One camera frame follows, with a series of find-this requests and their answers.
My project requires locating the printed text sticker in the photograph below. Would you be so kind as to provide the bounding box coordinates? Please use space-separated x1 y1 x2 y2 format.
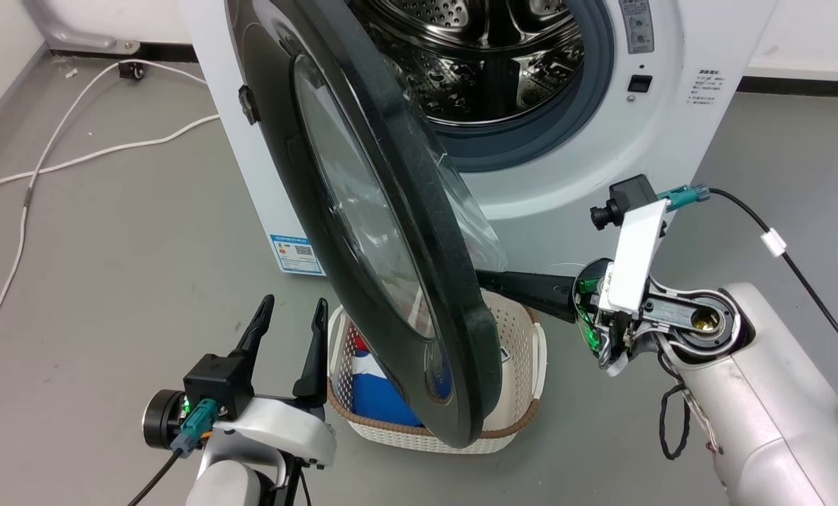
687 68 726 107

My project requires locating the grey rubber door gasket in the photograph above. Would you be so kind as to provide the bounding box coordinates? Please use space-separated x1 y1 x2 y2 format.
426 0 616 174

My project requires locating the black camera cable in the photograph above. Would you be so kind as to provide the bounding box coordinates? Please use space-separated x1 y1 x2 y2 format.
127 450 182 506
707 187 838 377

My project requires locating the stainless steel washer drum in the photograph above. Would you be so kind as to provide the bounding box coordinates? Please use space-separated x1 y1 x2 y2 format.
352 0 587 127

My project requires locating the black right camera cable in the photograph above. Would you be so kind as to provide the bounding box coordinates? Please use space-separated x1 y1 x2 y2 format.
707 187 838 377

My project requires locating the teal camera connector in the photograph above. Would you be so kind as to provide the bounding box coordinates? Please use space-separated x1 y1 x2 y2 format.
656 183 712 212
171 398 220 459

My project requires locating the white floor cable grey sleeve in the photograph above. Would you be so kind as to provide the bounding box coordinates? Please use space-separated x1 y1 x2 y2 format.
0 60 209 366

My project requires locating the white front-load washing machine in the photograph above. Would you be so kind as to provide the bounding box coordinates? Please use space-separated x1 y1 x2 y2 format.
178 0 778 278

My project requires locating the grey warning label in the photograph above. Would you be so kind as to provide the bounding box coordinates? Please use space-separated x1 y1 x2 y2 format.
619 0 655 55

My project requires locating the black left camera cable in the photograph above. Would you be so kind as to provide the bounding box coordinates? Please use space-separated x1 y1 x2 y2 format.
127 450 182 506

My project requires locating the teal left camera connector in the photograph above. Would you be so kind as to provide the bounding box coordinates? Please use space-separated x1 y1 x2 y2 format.
171 398 220 459

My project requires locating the grey curved plastic base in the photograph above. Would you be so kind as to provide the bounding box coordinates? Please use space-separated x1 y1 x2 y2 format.
24 0 140 55

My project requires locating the green white right gripper body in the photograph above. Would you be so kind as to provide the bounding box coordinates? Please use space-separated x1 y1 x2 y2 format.
572 258 667 377

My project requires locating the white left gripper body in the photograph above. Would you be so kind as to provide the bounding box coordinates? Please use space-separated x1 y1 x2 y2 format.
211 396 337 469

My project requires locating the teal right camera connector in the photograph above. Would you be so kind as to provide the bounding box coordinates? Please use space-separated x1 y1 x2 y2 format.
656 183 712 212

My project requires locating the black round glass washer door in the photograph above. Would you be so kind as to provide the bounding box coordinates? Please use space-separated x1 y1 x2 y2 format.
225 0 508 450

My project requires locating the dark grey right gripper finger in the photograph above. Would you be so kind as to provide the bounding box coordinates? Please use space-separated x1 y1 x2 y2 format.
476 270 578 324

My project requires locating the white perforated laundry basket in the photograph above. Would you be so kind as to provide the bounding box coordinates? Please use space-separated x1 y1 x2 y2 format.
326 288 548 455

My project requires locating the blue energy label sticker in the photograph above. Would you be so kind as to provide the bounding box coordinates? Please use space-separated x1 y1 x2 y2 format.
270 234 323 276

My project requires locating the blue red white clothing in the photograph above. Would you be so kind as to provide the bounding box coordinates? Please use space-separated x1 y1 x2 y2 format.
351 336 454 428

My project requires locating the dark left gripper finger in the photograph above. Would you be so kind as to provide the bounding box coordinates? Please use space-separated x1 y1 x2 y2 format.
292 297 329 410
229 294 276 405

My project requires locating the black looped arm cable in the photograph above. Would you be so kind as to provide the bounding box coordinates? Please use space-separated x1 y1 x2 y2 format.
657 351 693 462

